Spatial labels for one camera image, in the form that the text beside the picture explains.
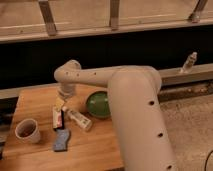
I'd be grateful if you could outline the white plastic bottle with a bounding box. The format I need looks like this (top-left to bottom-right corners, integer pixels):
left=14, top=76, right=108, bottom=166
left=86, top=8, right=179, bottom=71
left=62, top=106, right=92, bottom=131

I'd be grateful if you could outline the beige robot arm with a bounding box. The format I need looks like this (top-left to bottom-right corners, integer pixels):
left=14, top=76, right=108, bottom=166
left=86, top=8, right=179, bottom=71
left=54, top=60, right=177, bottom=171

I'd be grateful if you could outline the small bottle on ledge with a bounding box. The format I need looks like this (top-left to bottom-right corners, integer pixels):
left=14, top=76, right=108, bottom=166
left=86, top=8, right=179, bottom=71
left=180, top=52, right=197, bottom=74

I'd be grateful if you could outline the green bowl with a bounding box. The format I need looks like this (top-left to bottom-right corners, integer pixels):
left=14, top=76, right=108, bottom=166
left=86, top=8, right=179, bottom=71
left=86, top=91, right=110, bottom=119

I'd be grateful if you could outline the blue sponge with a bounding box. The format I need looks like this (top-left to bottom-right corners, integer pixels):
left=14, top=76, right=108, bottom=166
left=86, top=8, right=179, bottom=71
left=53, top=129, right=70, bottom=152

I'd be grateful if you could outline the white paper cup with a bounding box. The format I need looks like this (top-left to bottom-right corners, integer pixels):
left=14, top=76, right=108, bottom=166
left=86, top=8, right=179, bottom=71
left=15, top=118, right=41, bottom=144

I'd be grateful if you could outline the left metal railing post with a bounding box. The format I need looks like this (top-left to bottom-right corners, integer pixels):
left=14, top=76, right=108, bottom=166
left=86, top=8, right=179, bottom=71
left=38, top=0, right=57, bottom=36

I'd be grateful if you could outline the metal railing post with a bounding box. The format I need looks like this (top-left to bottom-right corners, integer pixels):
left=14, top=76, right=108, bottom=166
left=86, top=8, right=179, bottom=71
left=109, top=0, right=120, bottom=30
left=188, top=0, right=208, bottom=23
left=38, top=0, right=57, bottom=36

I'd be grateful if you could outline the middle metal railing post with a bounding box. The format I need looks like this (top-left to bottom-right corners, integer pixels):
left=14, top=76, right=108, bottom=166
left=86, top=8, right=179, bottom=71
left=109, top=0, right=120, bottom=30

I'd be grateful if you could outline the right metal railing post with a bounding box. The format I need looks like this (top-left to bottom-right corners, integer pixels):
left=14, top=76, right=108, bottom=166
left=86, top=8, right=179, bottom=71
left=188, top=0, right=208, bottom=23

